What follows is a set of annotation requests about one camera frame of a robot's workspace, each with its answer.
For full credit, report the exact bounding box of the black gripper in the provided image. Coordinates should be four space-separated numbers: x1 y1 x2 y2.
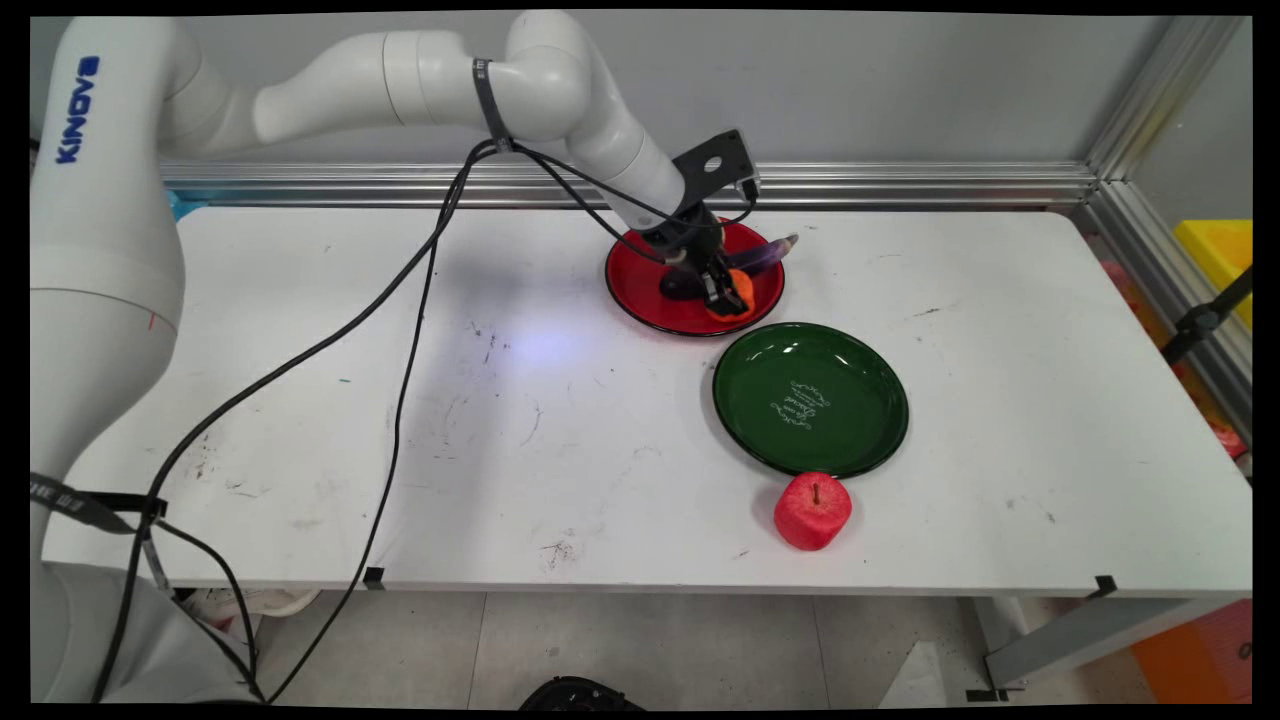
638 203 757 321

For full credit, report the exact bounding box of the orange toy fruit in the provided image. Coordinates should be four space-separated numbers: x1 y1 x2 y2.
704 267 755 324

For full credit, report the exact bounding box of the purple toy eggplant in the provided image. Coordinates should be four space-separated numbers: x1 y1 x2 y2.
724 233 801 274

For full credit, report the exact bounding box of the red round plate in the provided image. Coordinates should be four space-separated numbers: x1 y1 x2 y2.
605 217 786 338

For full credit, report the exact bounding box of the green round plate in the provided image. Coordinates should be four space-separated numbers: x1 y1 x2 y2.
712 322 910 480

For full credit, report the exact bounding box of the red toy apple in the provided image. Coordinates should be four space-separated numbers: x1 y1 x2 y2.
773 472 854 552

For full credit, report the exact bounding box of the black shoe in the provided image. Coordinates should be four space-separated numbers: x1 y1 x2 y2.
519 676 647 712

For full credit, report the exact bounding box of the black clamp rod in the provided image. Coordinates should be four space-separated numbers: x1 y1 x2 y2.
1160 266 1253 365

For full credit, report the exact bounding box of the grey table leg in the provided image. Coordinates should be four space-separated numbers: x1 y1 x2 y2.
983 597 1206 693

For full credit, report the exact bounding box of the yellow plastic box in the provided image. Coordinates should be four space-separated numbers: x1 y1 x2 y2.
1174 219 1253 331

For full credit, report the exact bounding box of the white shoe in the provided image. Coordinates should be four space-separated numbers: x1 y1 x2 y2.
183 588 323 641

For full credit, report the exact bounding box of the orange box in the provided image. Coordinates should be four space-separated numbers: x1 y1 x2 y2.
1130 599 1253 704

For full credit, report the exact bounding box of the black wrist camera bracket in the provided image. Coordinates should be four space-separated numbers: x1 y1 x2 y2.
672 128 762 217

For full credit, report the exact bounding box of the aluminium back frame rail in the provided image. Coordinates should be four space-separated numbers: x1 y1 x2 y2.
160 162 1101 210

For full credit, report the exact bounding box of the black strap on arm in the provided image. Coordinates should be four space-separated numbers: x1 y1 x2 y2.
471 57 516 154

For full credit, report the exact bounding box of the long black cable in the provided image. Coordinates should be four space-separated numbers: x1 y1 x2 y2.
250 140 721 701
90 140 759 705

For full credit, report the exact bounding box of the aluminium side frame rail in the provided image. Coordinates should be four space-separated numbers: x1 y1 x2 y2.
1075 15 1253 446

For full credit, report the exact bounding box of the black strap on base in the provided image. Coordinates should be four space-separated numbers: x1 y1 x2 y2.
30 472 169 536

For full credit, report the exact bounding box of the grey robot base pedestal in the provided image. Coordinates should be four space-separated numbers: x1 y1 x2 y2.
30 562 263 705

